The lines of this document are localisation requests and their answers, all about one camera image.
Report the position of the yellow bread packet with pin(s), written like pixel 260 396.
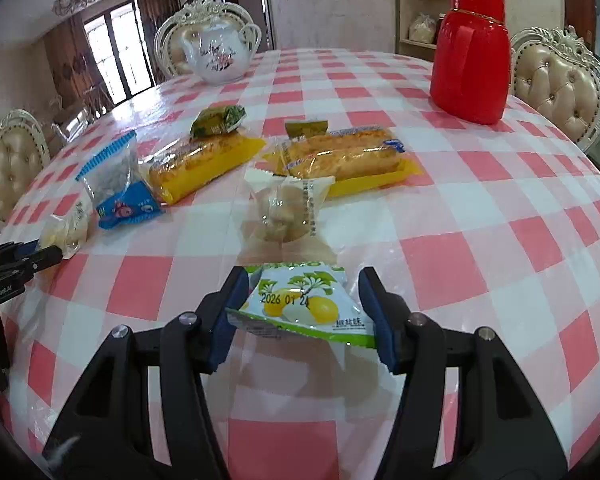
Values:
pixel 360 170
pixel 340 141
pixel 200 162

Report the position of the red white checkered tablecloth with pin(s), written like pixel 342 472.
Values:
pixel 480 260

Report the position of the blue snack packet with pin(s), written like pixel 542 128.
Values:
pixel 125 205

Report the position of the clear beige cookie packet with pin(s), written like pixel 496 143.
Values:
pixel 280 210

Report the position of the beige wooden corner shelf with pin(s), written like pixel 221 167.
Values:
pixel 405 10

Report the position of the white lemon print packet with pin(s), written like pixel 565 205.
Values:
pixel 300 305

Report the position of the white floral teapot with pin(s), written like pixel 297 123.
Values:
pixel 215 57

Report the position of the brown curtain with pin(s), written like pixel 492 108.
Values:
pixel 155 20

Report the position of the clear bag of food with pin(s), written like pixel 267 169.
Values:
pixel 422 27

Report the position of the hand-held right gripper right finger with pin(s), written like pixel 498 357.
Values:
pixel 380 320

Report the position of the glass balcony door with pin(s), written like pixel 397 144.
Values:
pixel 115 50

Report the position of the white ornate sofa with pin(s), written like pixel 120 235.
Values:
pixel 70 125

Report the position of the clear white bun packet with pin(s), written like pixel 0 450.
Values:
pixel 67 230

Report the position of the green small snack packet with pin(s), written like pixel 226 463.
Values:
pixel 305 129
pixel 217 120

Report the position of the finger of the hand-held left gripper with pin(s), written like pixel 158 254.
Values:
pixel 35 257
pixel 15 248

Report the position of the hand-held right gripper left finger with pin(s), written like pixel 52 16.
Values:
pixel 227 320

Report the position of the dark fur-trimmed clothing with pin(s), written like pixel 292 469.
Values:
pixel 60 449

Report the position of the red thermos jug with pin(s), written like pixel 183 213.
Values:
pixel 467 70

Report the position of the cream tufted ornate chair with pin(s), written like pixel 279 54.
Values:
pixel 166 35
pixel 10 165
pixel 555 85

